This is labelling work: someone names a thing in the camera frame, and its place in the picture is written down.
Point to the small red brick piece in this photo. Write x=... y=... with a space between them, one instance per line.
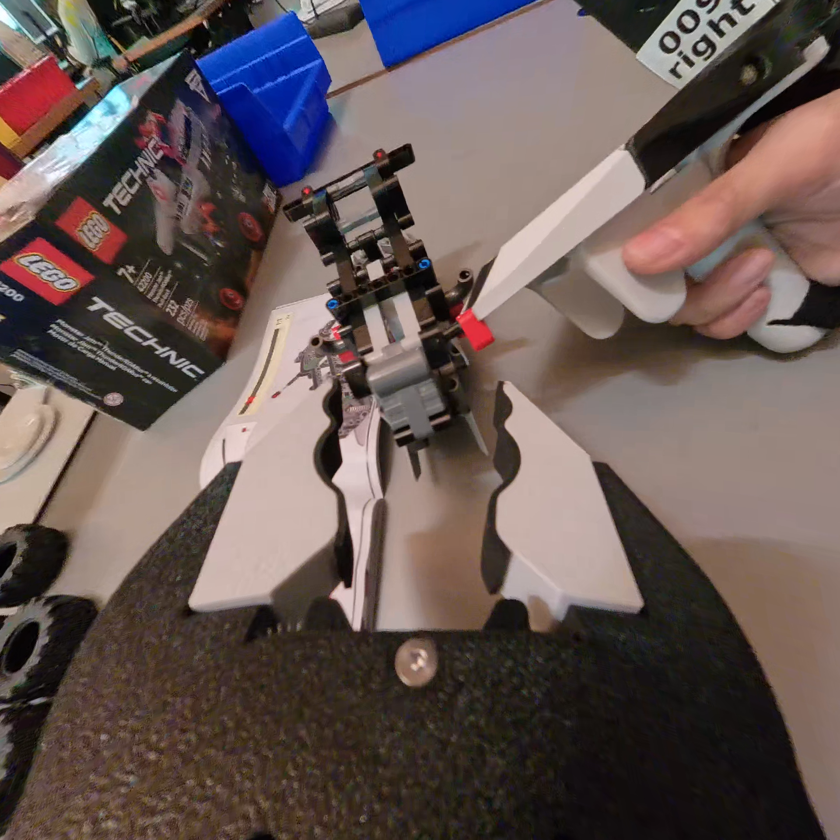
x=476 y=328

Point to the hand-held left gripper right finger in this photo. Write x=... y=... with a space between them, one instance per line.
x=564 y=525

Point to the small blue storage bin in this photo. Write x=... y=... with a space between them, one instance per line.
x=275 y=98

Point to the large blue storage bin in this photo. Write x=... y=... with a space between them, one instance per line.
x=426 y=26

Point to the black toy set box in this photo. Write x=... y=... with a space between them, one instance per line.
x=131 y=262

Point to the red storage bin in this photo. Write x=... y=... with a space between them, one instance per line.
x=33 y=92

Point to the black grey toy truck chassis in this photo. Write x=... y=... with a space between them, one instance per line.
x=394 y=308

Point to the open instruction booklet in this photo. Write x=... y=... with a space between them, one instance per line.
x=275 y=367

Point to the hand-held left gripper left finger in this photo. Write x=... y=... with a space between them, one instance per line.
x=262 y=525

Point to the white board stand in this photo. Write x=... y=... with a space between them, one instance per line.
x=23 y=426

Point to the grey desk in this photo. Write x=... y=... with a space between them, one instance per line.
x=656 y=459

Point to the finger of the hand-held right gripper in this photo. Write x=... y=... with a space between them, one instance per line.
x=564 y=223

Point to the person's right hand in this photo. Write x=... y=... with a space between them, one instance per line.
x=787 y=197

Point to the yellow storage bin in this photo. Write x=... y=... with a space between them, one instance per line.
x=8 y=134

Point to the black toy tire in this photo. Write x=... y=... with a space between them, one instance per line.
x=36 y=564
x=52 y=643
x=23 y=748

